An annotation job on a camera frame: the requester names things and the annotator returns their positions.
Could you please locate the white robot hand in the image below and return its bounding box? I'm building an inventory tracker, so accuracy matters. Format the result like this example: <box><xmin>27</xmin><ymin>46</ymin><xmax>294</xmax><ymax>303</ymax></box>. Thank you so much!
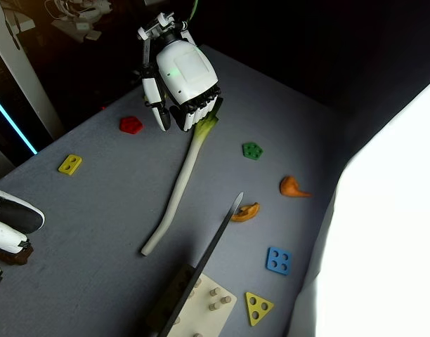
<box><xmin>141</xmin><ymin>39</ymin><xmax>223</xmax><ymax>133</ymax></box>
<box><xmin>0</xmin><ymin>185</ymin><xmax>46</xmax><ymax>287</ymax></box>

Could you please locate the long leek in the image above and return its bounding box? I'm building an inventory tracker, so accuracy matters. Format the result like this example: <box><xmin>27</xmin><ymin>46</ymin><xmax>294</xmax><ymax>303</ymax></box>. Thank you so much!
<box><xmin>141</xmin><ymin>98</ymin><xmax>225</xmax><ymax>256</ymax></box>

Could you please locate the cleaver knife with wooden handle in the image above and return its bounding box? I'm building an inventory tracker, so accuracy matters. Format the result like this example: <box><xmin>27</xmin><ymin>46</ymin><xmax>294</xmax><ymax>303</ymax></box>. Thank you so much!
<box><xmin>144</xmin><ymin>192</ymin><xmax>245</xmax><ymax>337</ymax></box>

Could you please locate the wooden peg board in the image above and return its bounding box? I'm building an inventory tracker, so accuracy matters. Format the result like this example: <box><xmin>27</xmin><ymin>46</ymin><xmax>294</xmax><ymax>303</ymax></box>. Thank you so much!
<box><xmin>155</xmin><ymin>272</ymin><xmax>237</xmax><ymax>337</ymax></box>

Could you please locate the brown toy food piece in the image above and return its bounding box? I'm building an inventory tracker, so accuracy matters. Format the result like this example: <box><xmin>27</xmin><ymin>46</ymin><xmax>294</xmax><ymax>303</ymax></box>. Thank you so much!
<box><xmin>0</xmin><ymin>244</ymin><xmax>34</xmax><ymax>266</ymax></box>

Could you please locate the yellow two-hole rectangle block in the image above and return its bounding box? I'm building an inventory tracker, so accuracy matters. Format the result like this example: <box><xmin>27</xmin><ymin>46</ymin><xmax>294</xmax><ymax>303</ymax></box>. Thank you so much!
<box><xmin>58</xmin><ymin>154</ymin><xmax>83</xmax><ymax>176</ymax></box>

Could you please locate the red pentagon block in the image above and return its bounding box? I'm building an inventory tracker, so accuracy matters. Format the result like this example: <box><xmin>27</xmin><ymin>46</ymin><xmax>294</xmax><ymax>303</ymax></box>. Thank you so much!
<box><xmin>119</xmin><ymin>115</ymin><xmax>145</xmax><ymax>136</ymax></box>

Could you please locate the grey table cloth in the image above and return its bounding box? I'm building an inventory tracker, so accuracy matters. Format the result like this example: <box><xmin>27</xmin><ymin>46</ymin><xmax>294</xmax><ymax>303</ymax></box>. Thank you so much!
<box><xmin>0</xmin><ymin>44</ymin><xmax>363</xmax><ymax>337</ymax></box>

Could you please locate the cyan light strip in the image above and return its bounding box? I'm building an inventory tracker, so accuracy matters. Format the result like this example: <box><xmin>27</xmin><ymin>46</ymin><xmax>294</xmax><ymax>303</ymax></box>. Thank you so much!
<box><xmin>0</xmin><ymin>91</ymin><xmax>39</xmax><ymax>155</ymax></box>

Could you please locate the green pentagon block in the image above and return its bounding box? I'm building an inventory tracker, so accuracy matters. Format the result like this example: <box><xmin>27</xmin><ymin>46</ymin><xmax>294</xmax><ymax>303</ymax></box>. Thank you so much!
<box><xmin>242</xmin><ymin>142</ymin><xmax>264</xmax><ymax>161</ymax></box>

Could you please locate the white background apparatus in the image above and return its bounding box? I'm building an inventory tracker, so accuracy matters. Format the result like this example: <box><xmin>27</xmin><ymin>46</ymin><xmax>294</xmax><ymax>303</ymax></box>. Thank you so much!
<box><xmin>44</xmin><ymin>0</ymin><xmax>112</xmax><ymax>43</ymax></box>

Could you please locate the white pillar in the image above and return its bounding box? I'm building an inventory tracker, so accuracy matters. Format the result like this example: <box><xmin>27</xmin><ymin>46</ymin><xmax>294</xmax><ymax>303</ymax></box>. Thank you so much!
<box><xmin>0</xmin><ymin>0</ymin><xmax>67</xmax><ymax>141</ymax></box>

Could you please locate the orange toy drumstick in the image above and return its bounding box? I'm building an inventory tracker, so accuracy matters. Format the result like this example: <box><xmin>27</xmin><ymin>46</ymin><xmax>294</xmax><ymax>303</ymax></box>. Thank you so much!
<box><xmin>280</xmin><ymin>175</ymin><xmax>313</xmax><ymax>198</ymax></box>

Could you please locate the orange toy crescent piece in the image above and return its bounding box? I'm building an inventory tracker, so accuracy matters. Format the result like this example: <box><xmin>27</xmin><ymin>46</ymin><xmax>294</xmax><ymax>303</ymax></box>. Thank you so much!
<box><xmin>230</xmin><ymin>201</ymin><xmax>261</xmax><ymax>223</ymax></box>

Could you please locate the blue four-hole square block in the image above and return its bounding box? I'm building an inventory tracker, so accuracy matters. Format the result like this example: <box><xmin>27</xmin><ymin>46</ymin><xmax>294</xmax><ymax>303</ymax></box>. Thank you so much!
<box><xmin>266</xmin><ymin>246</ymin><xmax>293</xmax><ymax>276</ymax></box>

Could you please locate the white backdrop sheet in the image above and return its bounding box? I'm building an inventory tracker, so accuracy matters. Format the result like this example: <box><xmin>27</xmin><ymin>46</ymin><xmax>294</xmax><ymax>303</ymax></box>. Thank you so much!
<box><xmin>287</xmin><ymin>73</ymin><xmax>430</xmax><ymax>337</ymax></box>

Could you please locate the yellow three-hole triangle block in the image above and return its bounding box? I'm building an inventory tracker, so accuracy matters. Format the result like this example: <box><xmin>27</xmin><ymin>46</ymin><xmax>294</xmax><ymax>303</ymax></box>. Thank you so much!
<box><xmin>245</xmin><ymin>291</ymin><xmax>275</xmax><ymax>326</ymax></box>

